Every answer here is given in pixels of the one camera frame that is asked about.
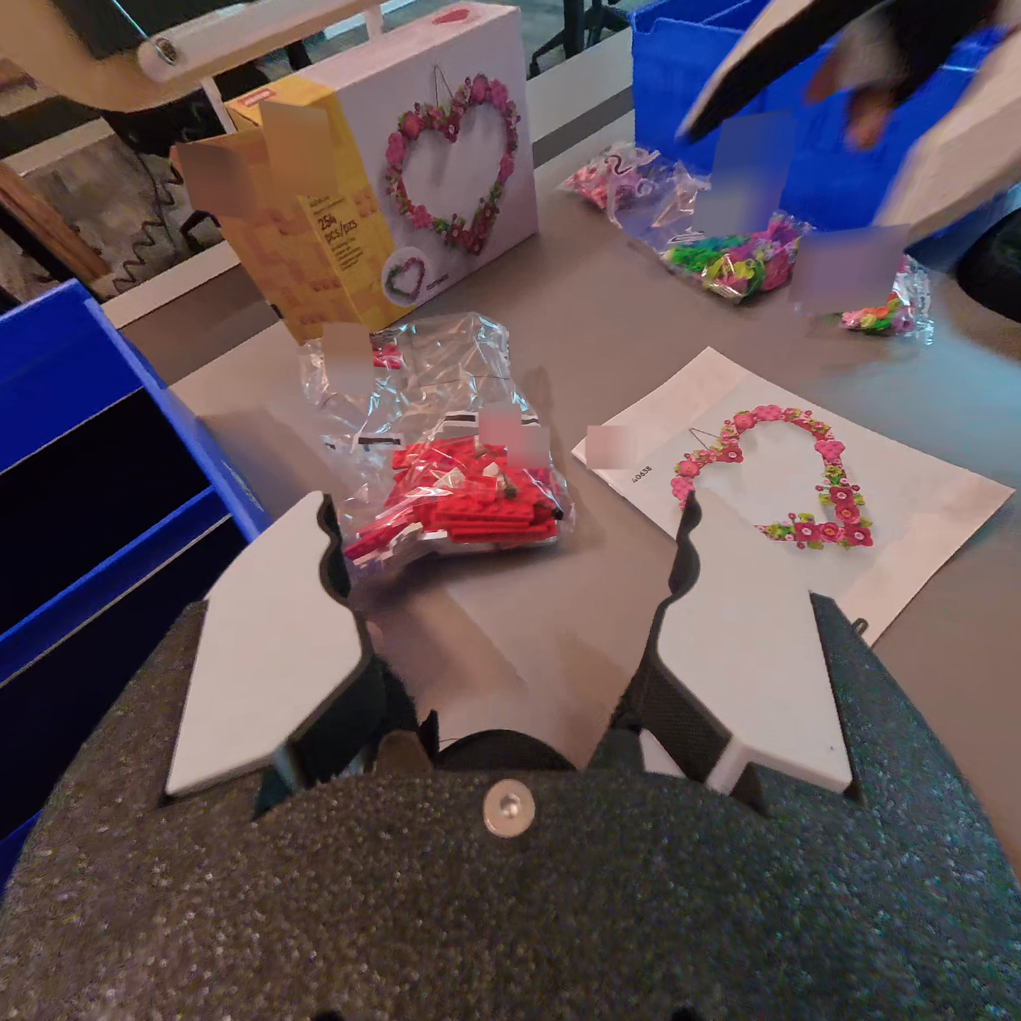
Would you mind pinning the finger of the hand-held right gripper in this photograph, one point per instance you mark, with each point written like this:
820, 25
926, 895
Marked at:
766, 56
957, 159

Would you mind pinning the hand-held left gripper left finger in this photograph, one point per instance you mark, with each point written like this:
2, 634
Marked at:
263, 662

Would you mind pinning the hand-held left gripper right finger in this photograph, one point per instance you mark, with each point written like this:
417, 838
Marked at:
758, 678

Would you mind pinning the clear bag of colourful pieces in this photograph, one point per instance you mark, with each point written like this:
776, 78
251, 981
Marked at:
734, 255

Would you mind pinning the white instruction booklet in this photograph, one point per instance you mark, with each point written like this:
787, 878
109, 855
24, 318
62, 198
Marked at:
877, 494

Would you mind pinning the clear bag of red pieces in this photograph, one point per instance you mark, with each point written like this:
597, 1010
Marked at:
463, 494

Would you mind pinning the person's right hand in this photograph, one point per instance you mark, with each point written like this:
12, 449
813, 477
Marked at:
873, 116

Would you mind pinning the blue plastic bin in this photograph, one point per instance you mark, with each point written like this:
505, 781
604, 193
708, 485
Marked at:
829, 183
80, 359

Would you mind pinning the small clear plastic bag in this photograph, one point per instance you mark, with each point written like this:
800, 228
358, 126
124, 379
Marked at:
873, 315

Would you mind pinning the black office chair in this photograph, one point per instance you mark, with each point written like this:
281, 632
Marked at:
582, 24

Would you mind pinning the clear bag of pink pieces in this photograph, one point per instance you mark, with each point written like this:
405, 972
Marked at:
614, 179

